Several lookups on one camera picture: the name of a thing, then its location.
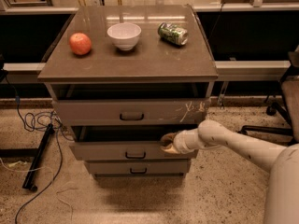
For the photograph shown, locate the black office chair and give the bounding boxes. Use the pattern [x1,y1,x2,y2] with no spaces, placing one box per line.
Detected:
[239,50,299,146]

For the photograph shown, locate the white ceramic bowl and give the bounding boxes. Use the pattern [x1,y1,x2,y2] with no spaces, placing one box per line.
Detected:
[107,22,141,50]

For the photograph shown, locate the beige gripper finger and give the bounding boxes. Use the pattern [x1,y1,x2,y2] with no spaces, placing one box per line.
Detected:
[161,145,175,154]
[161,133,177,145]

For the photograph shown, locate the green soda can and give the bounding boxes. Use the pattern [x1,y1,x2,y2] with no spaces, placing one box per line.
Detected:
[158,22,188,46]

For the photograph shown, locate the red apple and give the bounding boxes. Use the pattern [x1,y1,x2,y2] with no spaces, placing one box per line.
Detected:
[69,33,92,55]

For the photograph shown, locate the grey drawer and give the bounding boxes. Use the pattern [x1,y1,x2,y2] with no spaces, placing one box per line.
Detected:
[85,160,191,175]
[70,124,197,161]
[52,99,210,126]

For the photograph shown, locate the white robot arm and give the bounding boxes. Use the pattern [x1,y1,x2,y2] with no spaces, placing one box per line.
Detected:
[161,119,299,224]

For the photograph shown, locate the grey bottom drawer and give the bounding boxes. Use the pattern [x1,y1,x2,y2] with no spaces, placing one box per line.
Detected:
[85,160,191,175]

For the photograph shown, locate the black wheeled stand leg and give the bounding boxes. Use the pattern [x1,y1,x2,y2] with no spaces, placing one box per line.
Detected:
[22,124,54,192]

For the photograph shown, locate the white cable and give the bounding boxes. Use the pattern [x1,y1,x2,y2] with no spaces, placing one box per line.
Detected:
[0,156,78,224]

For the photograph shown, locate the grey drawer cabinet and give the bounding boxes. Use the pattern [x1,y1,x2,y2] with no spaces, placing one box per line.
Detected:
[38,6,218,177]

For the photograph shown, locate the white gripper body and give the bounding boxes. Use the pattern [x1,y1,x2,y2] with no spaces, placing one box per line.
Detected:
[173,129,202,154]

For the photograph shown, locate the grey top drawer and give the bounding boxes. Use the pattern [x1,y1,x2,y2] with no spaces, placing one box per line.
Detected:
[52,99,210,126]

